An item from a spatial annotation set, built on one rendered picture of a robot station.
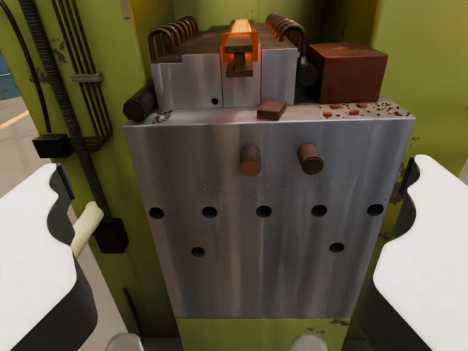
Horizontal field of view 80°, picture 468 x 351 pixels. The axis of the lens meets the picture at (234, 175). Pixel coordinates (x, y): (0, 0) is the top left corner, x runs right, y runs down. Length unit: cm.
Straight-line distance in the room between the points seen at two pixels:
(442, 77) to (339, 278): 42
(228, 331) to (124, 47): 62
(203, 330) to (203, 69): 55
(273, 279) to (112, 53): 51
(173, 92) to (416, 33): 42
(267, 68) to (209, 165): 16
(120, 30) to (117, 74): 8
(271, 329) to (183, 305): 20
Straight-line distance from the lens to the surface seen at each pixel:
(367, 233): 52
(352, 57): 44
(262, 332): 73
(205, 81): 42
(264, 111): 38
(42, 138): 71
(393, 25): 60
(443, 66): 66
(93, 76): 61
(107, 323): 133
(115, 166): 70
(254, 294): 61
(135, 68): 59
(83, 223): 72
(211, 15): 89
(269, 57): 41
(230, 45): 31
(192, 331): 74
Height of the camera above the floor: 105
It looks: 32 degrees down
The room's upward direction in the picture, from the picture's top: 3 degrees counter-clockwise
